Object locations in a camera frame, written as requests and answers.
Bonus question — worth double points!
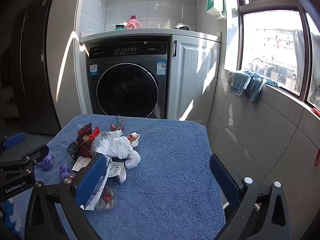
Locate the pink detergent bottle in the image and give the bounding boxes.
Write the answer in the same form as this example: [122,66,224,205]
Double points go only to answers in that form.
[127,16,142,29]

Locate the green white hanging pack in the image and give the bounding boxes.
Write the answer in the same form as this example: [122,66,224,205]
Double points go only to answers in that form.
[206,0,225,19]

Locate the blue towel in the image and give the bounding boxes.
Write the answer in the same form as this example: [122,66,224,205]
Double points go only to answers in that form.
[229,70,279,103]

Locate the clear dotted plastic bag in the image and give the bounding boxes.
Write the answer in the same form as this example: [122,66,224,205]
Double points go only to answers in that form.
[91,131,114,153]

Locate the white countertop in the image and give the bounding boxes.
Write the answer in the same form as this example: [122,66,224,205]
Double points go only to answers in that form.
[79,27,222,43]

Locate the grey hanging cloth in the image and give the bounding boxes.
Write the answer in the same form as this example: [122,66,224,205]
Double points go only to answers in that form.
[308,32,320,105]

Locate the white cabinet door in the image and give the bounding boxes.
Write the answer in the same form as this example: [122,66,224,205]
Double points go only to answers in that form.
[167,35,222,128]

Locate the red strap on sill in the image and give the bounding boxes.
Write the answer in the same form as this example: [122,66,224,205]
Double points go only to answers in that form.
[310,107,320,167]

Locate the blue terry towel mat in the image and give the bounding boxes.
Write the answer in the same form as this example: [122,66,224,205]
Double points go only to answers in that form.
[15,114,227,240]

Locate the clear red wrapper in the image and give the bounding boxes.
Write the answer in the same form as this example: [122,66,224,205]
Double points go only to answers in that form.
[96,186,118,211]

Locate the white paper card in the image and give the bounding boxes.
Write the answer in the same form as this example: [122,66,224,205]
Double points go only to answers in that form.
[72,156,94,172]

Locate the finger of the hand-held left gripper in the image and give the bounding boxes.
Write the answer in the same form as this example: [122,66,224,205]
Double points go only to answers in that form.
[0,132,27,153]
[0,144,50,172]

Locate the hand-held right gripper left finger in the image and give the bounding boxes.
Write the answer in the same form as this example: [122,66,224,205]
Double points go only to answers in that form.
[24,152,108,240]

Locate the dark tall cabinet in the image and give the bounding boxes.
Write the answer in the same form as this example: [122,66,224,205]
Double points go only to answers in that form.
[19,0,62,136]

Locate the white red-stained wrapper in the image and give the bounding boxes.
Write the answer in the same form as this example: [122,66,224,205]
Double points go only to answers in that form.
[126,132,141,148]

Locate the black wrapper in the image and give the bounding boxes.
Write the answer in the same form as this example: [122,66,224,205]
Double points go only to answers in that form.
[67,141,80,161]

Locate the person's left hand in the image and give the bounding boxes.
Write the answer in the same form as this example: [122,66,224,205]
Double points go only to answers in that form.
[0,197,22,236]

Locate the grey foil wrapper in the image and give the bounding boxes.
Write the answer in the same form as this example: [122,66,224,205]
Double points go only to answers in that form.
[111,116,126,131]

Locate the white paper wrapper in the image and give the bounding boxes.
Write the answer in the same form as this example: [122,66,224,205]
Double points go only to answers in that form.
[109,162,128,184]

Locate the purple wrapper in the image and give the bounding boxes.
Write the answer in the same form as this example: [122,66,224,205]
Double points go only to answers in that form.
[59,163,71,181]
[39,153,55,169]

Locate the dark grey washing machine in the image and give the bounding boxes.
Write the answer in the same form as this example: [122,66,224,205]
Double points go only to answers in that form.
[85,41,168,119]

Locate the red brown snack wrapper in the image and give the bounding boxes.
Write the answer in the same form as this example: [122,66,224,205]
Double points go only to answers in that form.
[76,122,100,158]

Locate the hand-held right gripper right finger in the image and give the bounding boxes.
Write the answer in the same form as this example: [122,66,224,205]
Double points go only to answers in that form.
[209,154,293,240]

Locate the dark window frame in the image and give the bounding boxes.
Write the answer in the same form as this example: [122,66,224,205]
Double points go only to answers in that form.
[235,0,320,107]

